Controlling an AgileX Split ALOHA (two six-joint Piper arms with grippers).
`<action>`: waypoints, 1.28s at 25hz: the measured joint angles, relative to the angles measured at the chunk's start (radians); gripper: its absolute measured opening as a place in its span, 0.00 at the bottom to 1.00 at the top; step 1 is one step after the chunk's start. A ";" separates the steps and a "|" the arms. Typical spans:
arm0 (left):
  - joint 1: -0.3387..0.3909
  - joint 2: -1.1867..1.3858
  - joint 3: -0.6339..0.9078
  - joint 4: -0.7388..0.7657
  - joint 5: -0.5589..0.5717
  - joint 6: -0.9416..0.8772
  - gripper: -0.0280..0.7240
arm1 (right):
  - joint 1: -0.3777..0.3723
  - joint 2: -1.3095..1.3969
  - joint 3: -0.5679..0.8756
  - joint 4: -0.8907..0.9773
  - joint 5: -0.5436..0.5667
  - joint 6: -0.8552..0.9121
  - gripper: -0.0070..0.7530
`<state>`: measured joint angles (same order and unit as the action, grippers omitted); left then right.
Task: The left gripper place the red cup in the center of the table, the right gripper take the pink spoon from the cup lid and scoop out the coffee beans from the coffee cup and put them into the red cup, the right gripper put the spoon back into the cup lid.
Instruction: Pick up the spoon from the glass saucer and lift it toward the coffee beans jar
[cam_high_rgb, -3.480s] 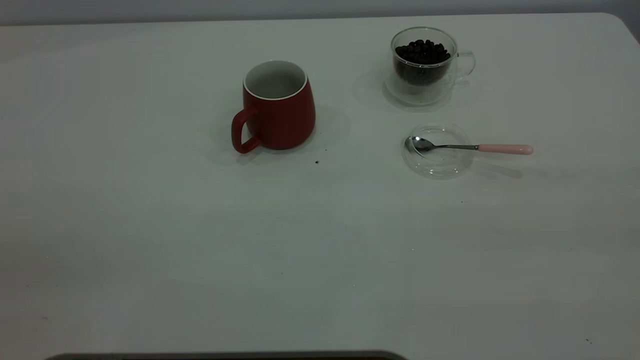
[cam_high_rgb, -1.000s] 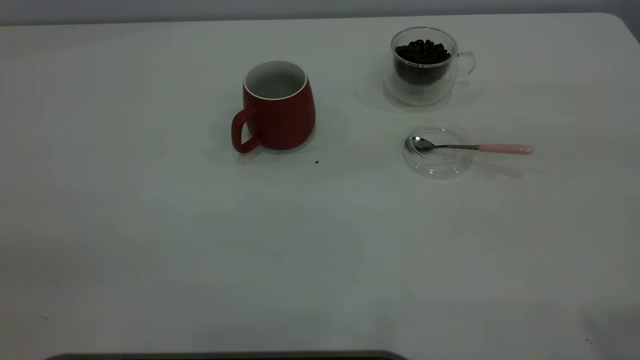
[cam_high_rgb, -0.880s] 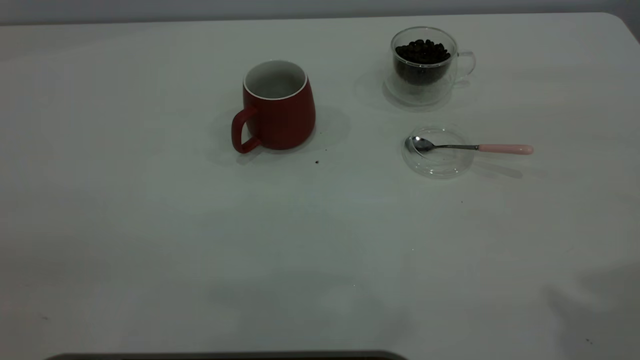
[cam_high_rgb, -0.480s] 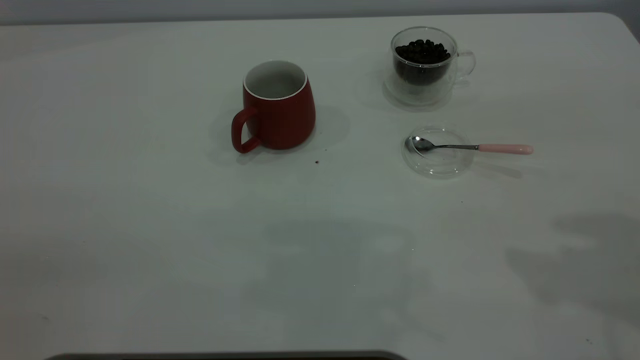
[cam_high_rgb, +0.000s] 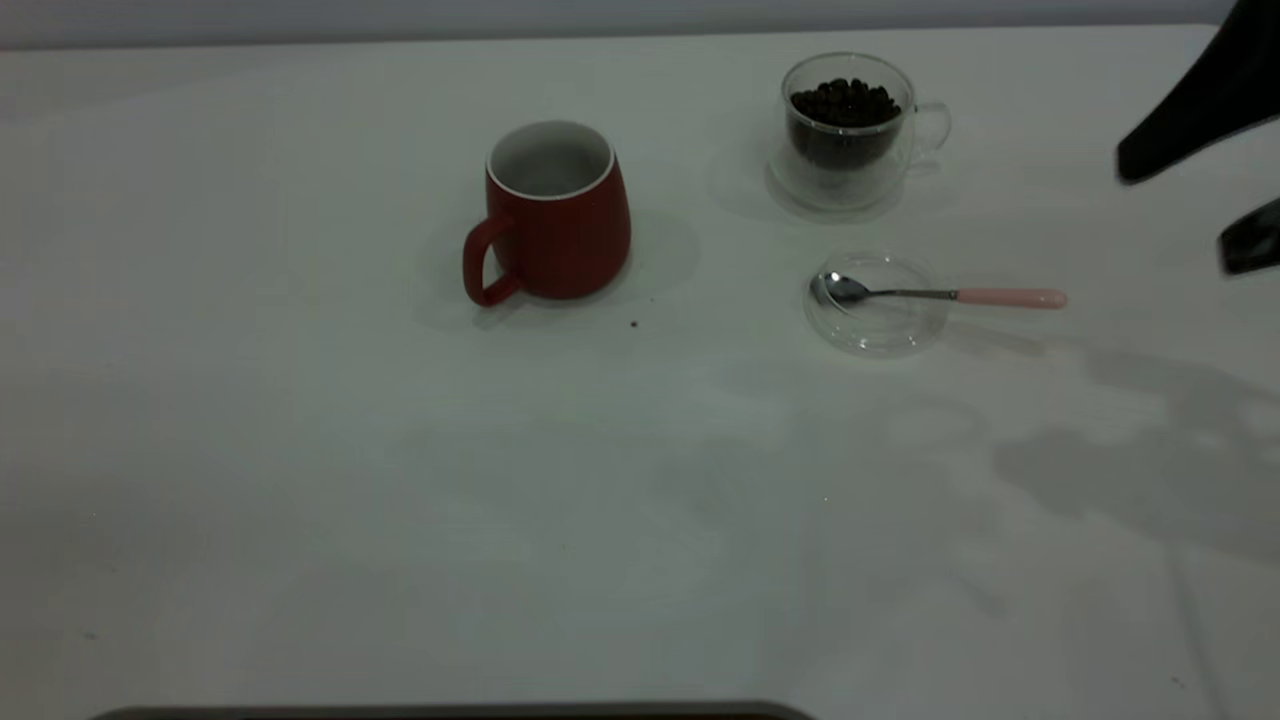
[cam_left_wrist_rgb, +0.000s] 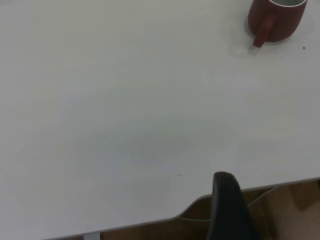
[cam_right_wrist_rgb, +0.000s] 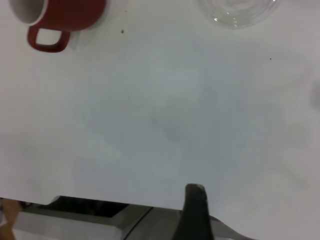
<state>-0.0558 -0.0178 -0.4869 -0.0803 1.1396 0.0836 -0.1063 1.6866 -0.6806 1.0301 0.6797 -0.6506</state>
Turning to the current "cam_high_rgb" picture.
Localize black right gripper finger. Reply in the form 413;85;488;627
1116;0;1280;185
1217;197;1280;277

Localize metal spoon with pink handle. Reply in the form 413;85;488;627
810;272;1069;311

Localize red ceramic mug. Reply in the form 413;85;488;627
462;120;633;308

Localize clear glass cup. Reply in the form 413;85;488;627
780;52;952;193

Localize dark coffee beans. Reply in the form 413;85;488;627
789;77;903;170

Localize clear round glass dish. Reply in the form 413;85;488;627
803;243;949;358

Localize clear glass saucer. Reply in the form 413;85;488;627
766;148;907;213

